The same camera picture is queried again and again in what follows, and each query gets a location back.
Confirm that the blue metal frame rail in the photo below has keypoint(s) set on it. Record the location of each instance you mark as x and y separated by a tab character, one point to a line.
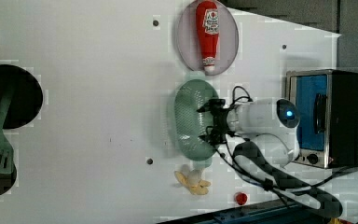
272	212

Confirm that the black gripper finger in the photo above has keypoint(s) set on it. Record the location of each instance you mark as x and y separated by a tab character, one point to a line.
205	108
206	137

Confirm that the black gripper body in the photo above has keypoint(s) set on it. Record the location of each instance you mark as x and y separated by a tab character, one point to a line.
217	135

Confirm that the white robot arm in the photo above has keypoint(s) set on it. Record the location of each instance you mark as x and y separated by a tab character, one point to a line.
268	130

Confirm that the red strawberry toy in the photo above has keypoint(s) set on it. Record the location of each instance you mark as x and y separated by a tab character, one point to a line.
240	198

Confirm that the grey oval plate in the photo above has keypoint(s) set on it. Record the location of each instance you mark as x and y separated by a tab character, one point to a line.
188	46

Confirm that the peeled banana toy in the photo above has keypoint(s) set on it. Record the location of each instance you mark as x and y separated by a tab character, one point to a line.
192	180

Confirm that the red ketchup bottle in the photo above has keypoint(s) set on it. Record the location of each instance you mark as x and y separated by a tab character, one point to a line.
207	22

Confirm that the green plastic strainer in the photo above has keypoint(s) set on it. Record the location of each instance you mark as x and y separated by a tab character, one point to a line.
190	124

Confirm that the black toaster oven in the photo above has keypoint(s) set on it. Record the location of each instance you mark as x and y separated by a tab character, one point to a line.
328	104

